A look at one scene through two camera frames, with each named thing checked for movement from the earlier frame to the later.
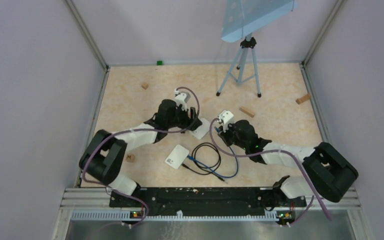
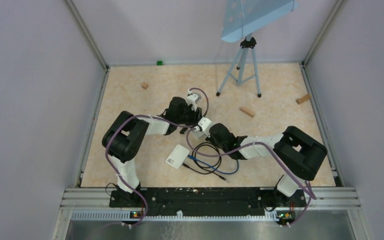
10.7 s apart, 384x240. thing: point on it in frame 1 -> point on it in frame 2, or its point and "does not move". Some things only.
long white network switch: [200, 131] does not move
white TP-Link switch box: [177, 156] does not move
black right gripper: [224, 134] -> [210, 139]
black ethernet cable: [202, 167] does not move
